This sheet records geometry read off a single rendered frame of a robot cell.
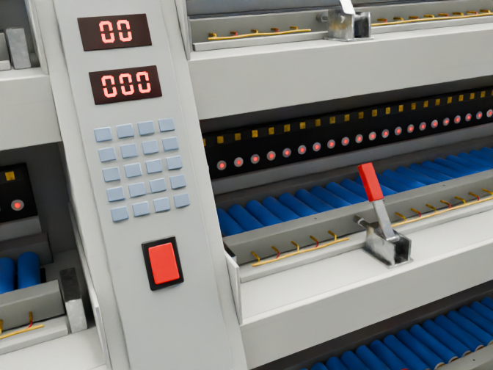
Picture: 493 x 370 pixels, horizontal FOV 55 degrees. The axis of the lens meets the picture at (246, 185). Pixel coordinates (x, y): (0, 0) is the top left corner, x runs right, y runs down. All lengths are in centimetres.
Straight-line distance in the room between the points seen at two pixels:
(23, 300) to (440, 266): 35
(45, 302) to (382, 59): 34
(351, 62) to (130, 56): 19
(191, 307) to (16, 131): 17
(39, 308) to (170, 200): 14
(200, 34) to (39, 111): 16
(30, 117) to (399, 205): 35
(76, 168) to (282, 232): 20
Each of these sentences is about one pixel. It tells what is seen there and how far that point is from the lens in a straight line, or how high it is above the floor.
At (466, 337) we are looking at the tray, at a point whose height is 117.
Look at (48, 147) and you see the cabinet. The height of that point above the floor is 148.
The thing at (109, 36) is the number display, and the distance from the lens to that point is 35.
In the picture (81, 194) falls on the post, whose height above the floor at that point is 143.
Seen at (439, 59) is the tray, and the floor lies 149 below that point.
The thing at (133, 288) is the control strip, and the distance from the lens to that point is 34.
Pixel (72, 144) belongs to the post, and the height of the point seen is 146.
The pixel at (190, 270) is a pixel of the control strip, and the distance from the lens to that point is 35.
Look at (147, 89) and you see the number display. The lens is 34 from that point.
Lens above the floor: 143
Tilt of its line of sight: 3 degrees down
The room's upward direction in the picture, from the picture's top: 11 degrees counter-clockwise
